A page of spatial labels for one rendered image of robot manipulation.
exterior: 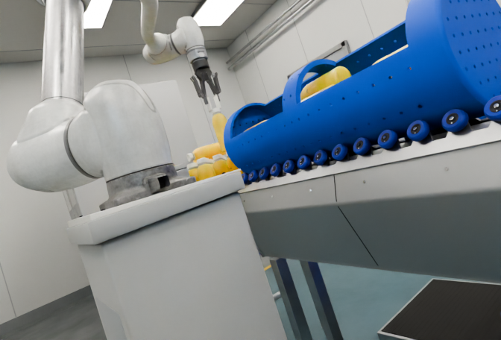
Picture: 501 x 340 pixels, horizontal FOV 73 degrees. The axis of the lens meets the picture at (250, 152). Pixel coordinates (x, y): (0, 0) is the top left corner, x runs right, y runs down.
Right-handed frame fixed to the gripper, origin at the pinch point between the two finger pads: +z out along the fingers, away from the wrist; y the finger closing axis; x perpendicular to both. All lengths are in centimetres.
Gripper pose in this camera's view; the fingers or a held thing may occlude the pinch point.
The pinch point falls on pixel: (212, 103)
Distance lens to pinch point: 157.8
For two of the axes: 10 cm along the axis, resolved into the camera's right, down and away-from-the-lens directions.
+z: 3.1, 9.5, -0.4
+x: -4.9, 2.0, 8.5
